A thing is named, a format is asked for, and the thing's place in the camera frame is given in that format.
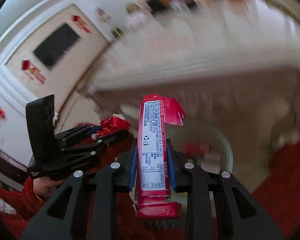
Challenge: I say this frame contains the wall mounted black television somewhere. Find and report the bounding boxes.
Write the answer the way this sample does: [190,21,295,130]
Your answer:
[33,23,81,69]

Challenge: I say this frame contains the red biscuit wrapper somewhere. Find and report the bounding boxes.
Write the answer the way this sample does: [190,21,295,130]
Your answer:
[136,94,185,220]

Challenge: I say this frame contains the left hand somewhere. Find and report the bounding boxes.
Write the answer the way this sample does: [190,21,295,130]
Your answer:
[33,177,64,201]

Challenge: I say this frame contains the red chinese knot decoration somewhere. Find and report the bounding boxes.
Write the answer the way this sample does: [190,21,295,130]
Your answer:
[71,15,91,34]

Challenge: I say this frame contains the red sweater sleeve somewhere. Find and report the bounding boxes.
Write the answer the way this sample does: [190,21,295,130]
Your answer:
[0,122,141,240]

